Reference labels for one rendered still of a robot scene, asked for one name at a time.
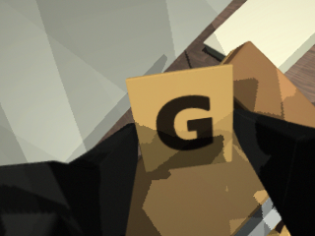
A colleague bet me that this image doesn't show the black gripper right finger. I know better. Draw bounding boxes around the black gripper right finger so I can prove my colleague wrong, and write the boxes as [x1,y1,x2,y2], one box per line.
[233,109,315,236]

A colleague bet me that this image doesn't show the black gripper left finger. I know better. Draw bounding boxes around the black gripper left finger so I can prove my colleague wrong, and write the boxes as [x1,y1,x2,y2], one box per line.
[0,123,139,236]

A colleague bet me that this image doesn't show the cream flat rectangular block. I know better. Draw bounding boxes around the cream flat rectangular block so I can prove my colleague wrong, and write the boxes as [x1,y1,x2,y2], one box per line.
[204,0,315,74]

